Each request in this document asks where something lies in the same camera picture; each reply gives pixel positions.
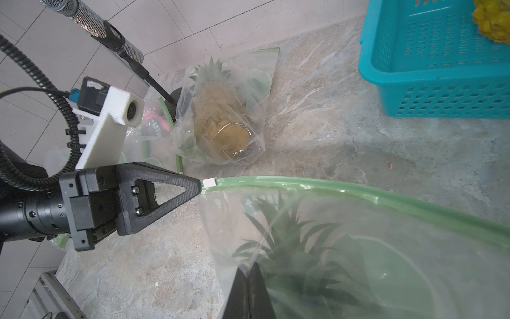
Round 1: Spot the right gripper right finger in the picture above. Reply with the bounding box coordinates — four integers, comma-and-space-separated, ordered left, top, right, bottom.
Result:
248, 263, 276, 319

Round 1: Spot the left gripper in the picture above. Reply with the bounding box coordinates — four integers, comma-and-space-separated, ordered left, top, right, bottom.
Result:
59, 162, 201, 251

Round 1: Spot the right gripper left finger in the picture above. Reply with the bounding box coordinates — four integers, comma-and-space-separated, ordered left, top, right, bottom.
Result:
222, 267, 250, 319

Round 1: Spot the green pineapple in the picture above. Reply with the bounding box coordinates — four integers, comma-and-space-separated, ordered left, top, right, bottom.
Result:
232, 195, 380, 318
190, 59, 252, 162

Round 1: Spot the zip-top bag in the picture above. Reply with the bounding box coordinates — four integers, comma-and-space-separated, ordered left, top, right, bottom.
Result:
170, 47, 280, 166
119, 97, 184, 174
199, 176, 509, 318

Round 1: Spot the yellow pineapple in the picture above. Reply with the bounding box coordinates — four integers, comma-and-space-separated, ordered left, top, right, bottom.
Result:
472, 0, 510, 45

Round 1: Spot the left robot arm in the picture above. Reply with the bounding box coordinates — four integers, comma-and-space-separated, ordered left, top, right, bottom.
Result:
1, 145, 201, 251

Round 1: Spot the pink toy microphone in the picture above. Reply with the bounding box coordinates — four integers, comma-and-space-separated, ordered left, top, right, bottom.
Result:
143, 108, 170, 138

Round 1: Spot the black microphone stand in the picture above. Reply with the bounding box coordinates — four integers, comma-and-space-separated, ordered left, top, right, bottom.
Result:
92, 21, 182, 122

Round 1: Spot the teal plastic basket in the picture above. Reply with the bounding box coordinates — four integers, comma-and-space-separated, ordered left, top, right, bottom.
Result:
359, 1, 509, 120

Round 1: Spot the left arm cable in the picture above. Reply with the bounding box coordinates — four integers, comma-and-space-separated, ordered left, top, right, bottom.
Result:
0, 35, 86, 192

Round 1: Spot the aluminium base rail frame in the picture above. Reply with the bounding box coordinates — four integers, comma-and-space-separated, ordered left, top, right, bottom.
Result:
19, 271, 87, 319

